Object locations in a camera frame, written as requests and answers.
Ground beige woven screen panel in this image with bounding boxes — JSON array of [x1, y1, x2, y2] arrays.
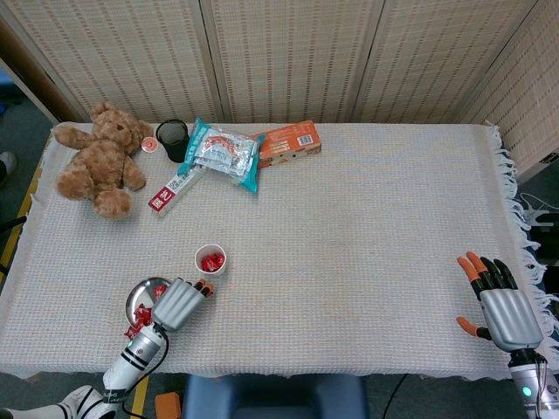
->
[[199, 0, 388, 126], [458, 0, 559, 184], [0, 0, 224, 126], [351, 0, 541, 126]]

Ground black mesh pen holder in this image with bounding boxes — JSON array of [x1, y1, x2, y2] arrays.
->
[[155, 119, 191, 164]]

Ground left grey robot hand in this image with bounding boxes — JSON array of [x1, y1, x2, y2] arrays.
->
[[151, 277, 216, 333]]

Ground orange biscuit box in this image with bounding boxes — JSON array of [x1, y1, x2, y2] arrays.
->
[[255, 120, 323, 169]]

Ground teal silver snack bag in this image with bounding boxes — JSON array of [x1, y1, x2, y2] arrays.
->
[[176, 116, 266, 195]]

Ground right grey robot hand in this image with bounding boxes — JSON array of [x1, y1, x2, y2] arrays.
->
[[456, 251, 545, 353]]

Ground brown wooden board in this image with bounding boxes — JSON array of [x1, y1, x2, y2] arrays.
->
[[0, 17, 79, 126]]

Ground white paper cup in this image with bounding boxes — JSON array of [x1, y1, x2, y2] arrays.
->
[[193, 244, 228, 276]]

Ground white woven tablecloth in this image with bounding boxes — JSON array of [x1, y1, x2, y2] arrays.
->
[[0, 120, 559, 383]]

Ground long white red box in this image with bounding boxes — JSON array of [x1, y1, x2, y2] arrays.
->
[[148, 168, 205, 218]]

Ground orange block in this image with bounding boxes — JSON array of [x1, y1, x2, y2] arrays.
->
[[155, 391, 183, 419]]

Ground brown teddy bear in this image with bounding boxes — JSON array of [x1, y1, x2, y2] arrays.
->
[[52, 100, 155, 219]]

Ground red candy pile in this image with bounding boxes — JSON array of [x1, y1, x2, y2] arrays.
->
[[124, 285, 171, 340]]

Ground grey white shoe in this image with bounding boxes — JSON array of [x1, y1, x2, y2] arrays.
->
[[0, 151, 18, 189]]

